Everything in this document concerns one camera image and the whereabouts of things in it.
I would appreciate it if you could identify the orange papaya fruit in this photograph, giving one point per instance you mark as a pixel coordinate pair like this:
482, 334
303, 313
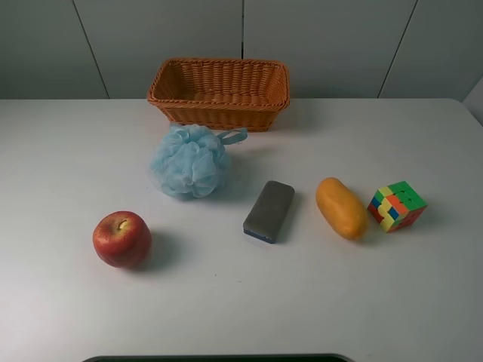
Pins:
342, 209

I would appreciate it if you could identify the blue mesh bath pouf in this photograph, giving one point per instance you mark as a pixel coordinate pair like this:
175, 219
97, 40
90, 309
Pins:
191, 160

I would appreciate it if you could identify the grey blue eraser block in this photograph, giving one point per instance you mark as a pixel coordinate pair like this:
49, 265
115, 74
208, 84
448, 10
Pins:
267, 216

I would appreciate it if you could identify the orange wicker basket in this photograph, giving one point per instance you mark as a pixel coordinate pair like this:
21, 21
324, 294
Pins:
222, 94

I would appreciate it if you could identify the red apple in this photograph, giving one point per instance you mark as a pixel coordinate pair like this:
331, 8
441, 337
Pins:
122, 239

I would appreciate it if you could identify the multicoloured puzzle cube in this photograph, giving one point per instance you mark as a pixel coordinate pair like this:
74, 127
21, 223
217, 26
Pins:
396, 206

